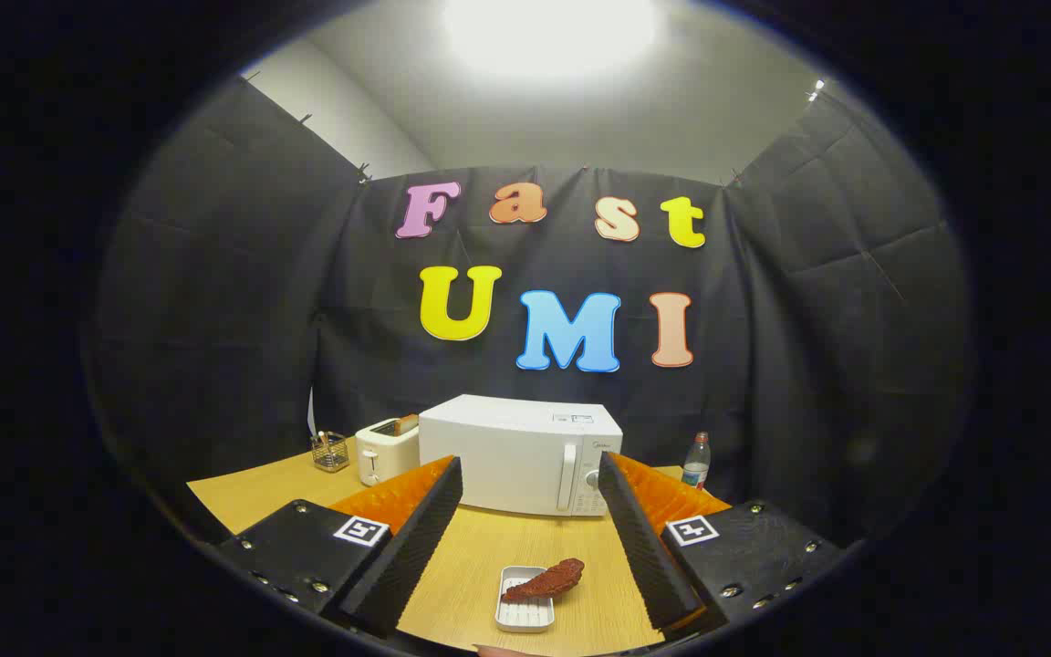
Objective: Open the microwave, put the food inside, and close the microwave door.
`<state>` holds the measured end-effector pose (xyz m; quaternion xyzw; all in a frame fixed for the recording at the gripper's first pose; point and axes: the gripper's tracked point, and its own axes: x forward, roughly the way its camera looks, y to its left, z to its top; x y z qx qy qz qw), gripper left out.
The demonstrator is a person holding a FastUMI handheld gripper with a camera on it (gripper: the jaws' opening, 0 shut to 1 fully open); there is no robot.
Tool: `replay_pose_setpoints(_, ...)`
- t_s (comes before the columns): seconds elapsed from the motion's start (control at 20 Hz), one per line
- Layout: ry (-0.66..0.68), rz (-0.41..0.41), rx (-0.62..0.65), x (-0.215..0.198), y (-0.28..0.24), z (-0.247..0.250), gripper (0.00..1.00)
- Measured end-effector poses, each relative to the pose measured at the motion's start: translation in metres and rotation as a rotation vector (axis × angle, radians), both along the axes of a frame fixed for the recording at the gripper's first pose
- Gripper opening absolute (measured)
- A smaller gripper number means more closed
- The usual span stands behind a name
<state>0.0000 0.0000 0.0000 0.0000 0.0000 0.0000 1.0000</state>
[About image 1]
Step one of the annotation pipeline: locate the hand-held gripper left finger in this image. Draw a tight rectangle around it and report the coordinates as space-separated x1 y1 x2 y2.
215 454 464 640

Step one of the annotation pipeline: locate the clear plastic water bottle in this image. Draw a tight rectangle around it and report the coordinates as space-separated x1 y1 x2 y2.
682 432 712 491

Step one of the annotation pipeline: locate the ceiling light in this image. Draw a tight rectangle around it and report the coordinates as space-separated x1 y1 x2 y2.
442 0 659 78

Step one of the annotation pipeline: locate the small white rectangular tray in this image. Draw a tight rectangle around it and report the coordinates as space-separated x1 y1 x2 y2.
494 566 557 634

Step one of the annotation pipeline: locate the cream bread toaster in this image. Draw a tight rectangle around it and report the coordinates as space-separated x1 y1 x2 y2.
355 416 421 487

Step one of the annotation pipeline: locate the wire mesh utensil holder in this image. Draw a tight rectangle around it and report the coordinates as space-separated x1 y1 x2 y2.
311 431 350 473

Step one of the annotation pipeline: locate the brown grilled meat piece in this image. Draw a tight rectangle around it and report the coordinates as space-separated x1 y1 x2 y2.
502 558 586 603

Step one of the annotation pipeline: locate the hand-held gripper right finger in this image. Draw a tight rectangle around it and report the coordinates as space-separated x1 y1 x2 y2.
597 451 846 632

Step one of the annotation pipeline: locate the white toaster oven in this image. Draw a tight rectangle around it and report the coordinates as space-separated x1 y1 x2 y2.
418 394 624 518

